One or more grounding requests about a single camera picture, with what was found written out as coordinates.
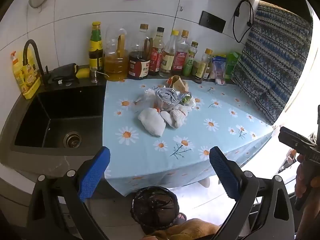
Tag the brown paper bag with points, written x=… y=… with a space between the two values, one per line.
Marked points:
x=179 y=83

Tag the wall hook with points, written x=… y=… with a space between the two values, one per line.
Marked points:
x=181 y=8

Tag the metal sink drain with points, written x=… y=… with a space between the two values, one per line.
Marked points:
x=72 y=139

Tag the black faucet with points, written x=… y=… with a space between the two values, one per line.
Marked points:
x=31 y=52

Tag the clear bag of white tissue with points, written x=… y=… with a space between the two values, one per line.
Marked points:
x=151 y=121

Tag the trash bin with black liner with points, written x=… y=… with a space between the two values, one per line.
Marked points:
x=155 y=207

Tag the black kitchen sink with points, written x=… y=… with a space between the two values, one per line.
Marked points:
x=57 y=115

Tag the metal soap dispenser pump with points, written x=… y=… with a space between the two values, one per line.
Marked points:
x=94 y=75

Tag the blue patterned cloth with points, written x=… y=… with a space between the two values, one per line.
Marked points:
x=272 y=62

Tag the green seasoning oil bottle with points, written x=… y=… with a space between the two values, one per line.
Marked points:
x=190 y=62

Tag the green label sauce bottle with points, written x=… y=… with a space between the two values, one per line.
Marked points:
x=96 y=47

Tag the foil container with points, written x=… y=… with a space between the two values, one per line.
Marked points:
x=167 y=98

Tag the dark soy sauce jug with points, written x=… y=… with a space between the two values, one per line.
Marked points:
x=138 y=63

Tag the black rag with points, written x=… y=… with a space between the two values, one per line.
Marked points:
x=63 y=72

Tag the red label bottle yellow cap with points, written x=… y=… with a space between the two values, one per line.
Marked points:
x=180 y=57

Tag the person's right hand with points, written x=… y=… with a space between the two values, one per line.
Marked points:
x=299 y=177

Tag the white and blue packet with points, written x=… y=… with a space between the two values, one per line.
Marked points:
x=218 y=67

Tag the white base cabinet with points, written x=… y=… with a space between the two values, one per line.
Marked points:
x=117 y=220

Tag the clear vinegar bottle yellow cap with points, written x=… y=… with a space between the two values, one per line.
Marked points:
x=168 y=57

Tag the black cap red label bottle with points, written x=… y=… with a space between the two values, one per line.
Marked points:
x=156 y=55

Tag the green snack wrapper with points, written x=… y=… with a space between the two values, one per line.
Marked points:
x=186 y=98

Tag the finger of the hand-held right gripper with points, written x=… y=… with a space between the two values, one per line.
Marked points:
x=300 y=143

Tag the yellow detergent bottle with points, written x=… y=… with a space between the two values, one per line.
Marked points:
x=26 y=76

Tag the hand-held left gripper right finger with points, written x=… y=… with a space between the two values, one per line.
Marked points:
x=223 y=172

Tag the daisy print blue tablecloth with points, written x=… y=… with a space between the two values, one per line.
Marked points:
x=200 y=140

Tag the large cooking oil jug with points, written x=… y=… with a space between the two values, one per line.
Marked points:
x=116 y=65

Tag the green packet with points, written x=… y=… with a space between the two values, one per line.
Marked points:
x=232 y=65

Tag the clear plastic bag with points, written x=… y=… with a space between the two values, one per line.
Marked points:
x=142 y=98

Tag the white tissue wad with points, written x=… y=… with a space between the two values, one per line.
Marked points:
x=180 y=115
x=167 y=118

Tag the black wall socket panel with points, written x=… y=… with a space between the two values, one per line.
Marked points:
x=212 y=21

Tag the small dark bottle yellow cap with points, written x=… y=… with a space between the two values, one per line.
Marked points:
x=202 y=70

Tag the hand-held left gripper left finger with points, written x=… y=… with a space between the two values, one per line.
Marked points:
x=94 y=173

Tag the yellow sponge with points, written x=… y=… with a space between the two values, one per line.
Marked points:
x=83 y=73

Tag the person's right forearm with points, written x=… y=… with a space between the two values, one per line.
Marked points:
x=311 y=220

